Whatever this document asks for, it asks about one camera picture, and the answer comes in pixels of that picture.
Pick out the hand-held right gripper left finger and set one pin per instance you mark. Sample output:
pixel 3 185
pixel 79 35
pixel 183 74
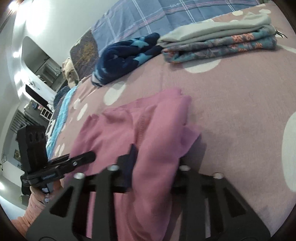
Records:
pixel 130 162

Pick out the navy star-print fleece blanket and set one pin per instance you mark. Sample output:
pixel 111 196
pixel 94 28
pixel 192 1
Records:
pixel 120 60

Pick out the blue plaid quilt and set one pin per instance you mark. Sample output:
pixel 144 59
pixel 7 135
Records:
pixel 138 18

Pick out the heap of beige clothes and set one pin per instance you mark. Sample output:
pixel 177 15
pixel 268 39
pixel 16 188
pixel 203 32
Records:
pixel 68 71

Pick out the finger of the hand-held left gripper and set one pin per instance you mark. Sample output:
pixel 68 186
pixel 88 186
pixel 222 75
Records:
pixel 78 160

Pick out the folded floral garment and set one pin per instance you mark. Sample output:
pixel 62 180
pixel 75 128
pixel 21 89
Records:
pixel 219 48

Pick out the folded grey garment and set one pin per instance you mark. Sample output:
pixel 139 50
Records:
pixel 208 32

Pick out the grey wall cabinet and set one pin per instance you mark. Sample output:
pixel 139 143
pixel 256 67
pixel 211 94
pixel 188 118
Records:
pixel 49 71

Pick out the person's left hand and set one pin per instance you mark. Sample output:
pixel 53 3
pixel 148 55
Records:
pixel 50 187

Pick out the teal quilted blanket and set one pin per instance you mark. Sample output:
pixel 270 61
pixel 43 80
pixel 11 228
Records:
pixel 62 109

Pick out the person's left forearm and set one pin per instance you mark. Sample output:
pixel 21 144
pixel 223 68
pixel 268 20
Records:
pixel 27 213

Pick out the dark blue knitted blanket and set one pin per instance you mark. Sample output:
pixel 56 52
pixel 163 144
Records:
pixel 59 97

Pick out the pink polka-dot bed sheet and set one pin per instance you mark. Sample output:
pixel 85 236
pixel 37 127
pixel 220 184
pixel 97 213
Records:
pixel 231 115

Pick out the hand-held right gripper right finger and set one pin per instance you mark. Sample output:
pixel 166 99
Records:
pixel 185 185

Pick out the pink long-sleeved shirt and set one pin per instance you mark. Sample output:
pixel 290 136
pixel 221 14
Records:
pixel 150 139

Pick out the dark tree-print pillow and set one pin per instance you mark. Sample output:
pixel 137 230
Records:
pixel 84 51

